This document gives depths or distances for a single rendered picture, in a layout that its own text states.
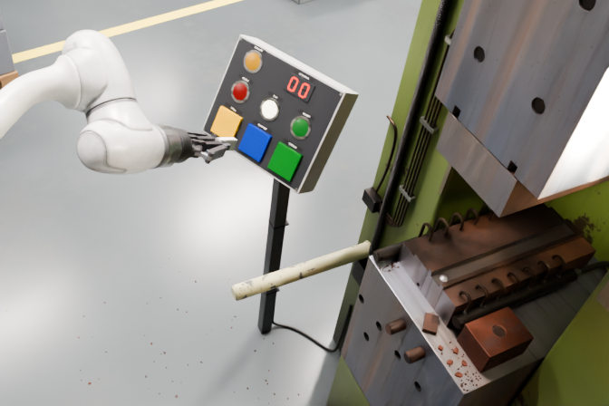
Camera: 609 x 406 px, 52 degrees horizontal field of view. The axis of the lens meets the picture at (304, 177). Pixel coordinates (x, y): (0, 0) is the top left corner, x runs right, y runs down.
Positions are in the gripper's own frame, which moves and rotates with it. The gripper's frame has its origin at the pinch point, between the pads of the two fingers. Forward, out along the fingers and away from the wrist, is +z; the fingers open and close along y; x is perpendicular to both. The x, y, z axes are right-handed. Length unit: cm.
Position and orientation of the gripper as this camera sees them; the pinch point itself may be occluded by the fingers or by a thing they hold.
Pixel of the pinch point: (225, 144)
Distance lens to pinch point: 149.0
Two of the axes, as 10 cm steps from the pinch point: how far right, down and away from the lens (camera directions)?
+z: 4.8, -0.7, 8.7
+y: 7.8, 4.9, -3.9
